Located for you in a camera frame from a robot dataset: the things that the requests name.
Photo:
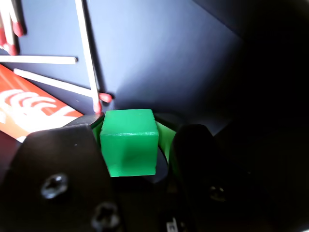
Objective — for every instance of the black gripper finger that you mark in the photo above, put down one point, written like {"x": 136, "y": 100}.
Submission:
{"x": 60, "y": 157}
{"x": 193, "y": 157}

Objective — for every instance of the green cube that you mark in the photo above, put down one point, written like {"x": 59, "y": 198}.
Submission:
{"x": 128, "y": 145}

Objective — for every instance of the black box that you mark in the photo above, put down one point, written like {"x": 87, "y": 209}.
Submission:
{"x": 169, "y": 60}

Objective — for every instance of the red matchbox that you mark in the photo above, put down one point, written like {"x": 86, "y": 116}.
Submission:
{"x": 29, "y": 104}

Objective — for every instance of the red-tipped wooden match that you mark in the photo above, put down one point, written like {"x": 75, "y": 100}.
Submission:
{"x": 9, "y": 43}
{"x": 88, "y": 60}
{"x": 17, "y": 26}
{"x": 36, "y": 60}
{"x": 53, "y": 82}

